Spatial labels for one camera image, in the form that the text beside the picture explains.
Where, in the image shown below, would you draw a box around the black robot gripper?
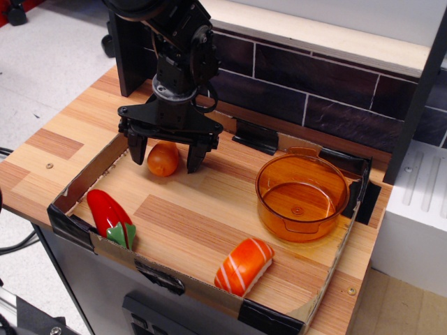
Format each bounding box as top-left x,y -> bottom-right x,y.
118,77 -> 223,174

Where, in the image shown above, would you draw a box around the orange toy carrot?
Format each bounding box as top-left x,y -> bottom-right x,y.
147,141 -> 179,177

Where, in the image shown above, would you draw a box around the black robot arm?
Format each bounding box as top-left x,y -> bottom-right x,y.
105,1 -> 223,173

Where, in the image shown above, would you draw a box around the transparent orange plastic pot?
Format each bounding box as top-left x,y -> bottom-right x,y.
255,147 -> 350,242

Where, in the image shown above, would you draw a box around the cardboard fence with black tape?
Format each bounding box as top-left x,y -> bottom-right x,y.
46,91 -> 373,335

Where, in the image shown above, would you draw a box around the red toy chili pepper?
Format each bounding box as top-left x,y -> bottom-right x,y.
87,189 -> 136,250

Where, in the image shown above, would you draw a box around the toy salmon nigiri sushi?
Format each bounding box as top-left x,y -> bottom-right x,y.
214,237 -> 274,297

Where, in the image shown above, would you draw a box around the black stand base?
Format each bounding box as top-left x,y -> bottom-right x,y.
3,0 -> 27,27

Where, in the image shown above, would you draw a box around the dark tile backsplash panel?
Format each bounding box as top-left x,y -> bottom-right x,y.
108,1 -> 446,184

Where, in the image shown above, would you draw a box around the white ribbed sink unit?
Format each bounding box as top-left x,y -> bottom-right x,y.
372,141 -> 446,296

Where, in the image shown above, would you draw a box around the black cables at left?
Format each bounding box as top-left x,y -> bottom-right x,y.
0,147 -> 38,256

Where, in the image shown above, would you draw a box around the black metal bracket corner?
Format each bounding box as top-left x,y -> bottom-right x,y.
1,281 -> 70,334

